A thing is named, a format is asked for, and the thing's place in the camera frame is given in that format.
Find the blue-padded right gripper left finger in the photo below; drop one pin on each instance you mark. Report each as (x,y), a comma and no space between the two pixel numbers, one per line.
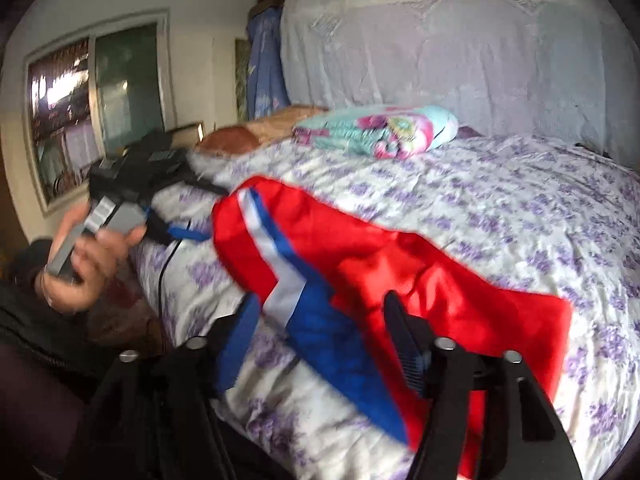
(152,417)

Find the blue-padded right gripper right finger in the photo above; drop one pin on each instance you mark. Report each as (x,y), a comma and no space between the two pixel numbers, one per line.
(522,438)

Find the red track pants with stripes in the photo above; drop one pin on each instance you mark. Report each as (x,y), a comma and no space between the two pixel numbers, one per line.
(321,276)

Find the dark sleeve left forearm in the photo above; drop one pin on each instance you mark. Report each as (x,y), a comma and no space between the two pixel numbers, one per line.
(50,369)

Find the person's left hand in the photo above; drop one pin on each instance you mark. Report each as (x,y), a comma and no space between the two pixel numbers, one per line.
(96,260)

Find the brown orange pillow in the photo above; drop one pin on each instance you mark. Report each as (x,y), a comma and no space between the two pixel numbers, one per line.
(248,136)

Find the blue patterned hanging cloth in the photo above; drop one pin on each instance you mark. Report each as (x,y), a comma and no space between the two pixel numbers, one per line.
(266,92)

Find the purple floral bed quilt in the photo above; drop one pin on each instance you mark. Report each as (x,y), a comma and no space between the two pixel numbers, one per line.
(526,213)

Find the folded turquoise floral blanket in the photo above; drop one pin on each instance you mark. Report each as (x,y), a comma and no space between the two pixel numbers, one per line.
(381,131)

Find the wooden bed side frame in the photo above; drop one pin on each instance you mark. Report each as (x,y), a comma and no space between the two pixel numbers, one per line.
(186,136)

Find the window with metal frame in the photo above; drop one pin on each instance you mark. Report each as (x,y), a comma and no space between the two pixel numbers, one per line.
(93,92)

